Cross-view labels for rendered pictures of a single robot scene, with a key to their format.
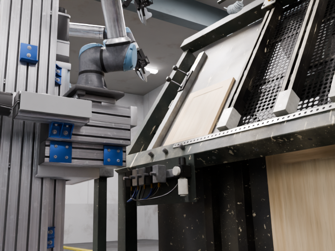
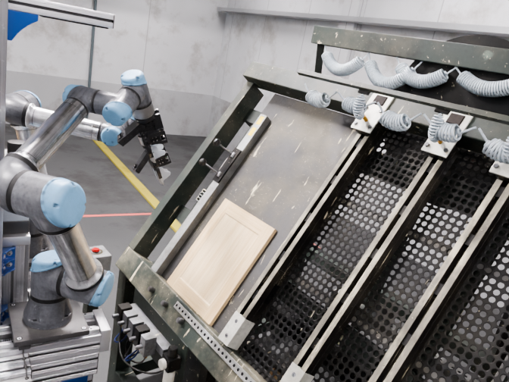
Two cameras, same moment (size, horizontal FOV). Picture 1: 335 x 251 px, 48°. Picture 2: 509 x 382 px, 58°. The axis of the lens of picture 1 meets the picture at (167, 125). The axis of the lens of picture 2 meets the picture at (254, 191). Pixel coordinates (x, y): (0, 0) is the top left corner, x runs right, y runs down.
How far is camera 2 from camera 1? 1.55 m
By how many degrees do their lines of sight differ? 31
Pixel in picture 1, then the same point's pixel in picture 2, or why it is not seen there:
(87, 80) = (38, 314)
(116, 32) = (77, 277)
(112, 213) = (170, 103)
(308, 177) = not seen: outside the picture
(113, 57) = (74, 296)
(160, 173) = (148, 347)
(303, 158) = not seen: outside the picture
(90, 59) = (44, 287)
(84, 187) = (138, 65)
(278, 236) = not seen: outside the picture
